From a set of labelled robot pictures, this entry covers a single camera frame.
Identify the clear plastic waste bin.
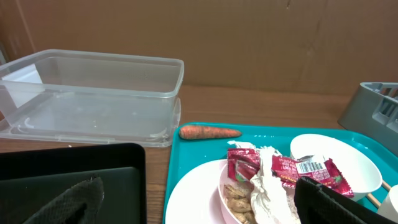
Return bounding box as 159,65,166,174
1,50,184,147

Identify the pink bowl with food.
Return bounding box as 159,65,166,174
218,165,257,224

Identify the white tissue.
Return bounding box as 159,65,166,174
228,141,300,224

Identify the white round plate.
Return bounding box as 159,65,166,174
164,159,226,224

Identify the black plastic tray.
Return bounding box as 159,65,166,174
1,143,147,223

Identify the grey dishwasher rack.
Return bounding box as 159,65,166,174
338,82,397,154

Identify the red snack wrapper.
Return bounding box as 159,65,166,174
271,156,354,198
227,148,260,182

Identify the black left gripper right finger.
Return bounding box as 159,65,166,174
294,177,396,224

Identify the white cup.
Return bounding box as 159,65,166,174
377,185,398,223

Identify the wooden chopstick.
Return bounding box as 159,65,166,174
382,180,391,191
366,193,381,208

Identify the orange carrot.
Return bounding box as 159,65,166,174
178,125,242,140

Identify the teal serving tray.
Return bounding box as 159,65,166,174
162,124,397,222

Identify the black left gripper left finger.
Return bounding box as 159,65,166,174
24,177,104,224

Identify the white round bowl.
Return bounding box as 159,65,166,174
290,134,382,202

